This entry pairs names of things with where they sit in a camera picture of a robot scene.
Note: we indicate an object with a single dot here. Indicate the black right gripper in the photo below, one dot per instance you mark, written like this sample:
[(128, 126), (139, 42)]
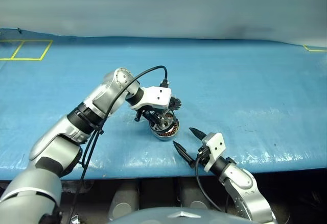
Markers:
[(204, 155)]

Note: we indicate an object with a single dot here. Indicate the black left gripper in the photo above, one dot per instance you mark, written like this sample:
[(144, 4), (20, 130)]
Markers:
[(151, 112)]

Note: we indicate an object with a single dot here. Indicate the black finned motor lid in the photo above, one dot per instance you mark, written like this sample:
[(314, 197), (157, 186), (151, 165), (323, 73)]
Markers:
[(176, 102)]

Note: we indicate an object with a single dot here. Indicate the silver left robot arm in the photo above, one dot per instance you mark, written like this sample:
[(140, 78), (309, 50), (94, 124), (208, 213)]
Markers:
[(51, 142)]

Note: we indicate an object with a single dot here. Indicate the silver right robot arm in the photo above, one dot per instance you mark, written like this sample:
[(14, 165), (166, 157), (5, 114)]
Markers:
[(242, 180)]

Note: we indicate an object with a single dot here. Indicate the motor housing with copper windings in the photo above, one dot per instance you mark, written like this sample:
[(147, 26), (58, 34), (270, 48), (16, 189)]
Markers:
[(169, 133)]

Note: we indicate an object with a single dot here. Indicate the grey rounded cylinder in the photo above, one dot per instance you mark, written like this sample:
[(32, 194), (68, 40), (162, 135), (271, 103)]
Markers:
[(195, 196), (125, 201)]

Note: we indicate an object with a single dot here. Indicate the blue table cover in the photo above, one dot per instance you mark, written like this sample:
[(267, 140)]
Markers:
[(230, 81)]

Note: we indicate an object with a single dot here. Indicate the grey robot torso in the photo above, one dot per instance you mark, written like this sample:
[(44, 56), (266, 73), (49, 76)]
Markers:
[(166, 217)]

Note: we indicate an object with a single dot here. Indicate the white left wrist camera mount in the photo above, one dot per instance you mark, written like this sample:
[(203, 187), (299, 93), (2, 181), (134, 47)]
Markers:
[(159, 96)]

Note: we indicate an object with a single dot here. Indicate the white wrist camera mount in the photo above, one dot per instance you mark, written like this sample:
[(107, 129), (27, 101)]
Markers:
[(159, 96), (217, 142)]

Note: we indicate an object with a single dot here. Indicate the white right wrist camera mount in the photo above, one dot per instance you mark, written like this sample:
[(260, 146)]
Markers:
[(217, 142)]

